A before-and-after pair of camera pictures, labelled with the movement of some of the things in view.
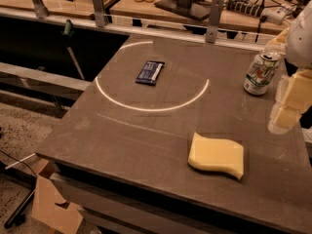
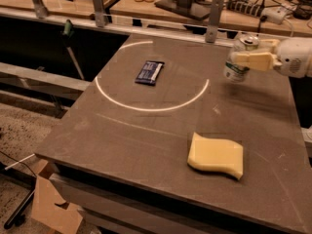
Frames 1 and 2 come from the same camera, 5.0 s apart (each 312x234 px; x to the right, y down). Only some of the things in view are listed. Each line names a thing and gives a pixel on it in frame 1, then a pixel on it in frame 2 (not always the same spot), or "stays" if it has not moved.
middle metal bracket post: (98, 7) stays
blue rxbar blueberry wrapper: (149, 72) stays
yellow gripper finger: (279, 43) to (294, 55)
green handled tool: (67, 29) stays
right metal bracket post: (212, 31) stays
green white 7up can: (260, 72) to (234, 72)
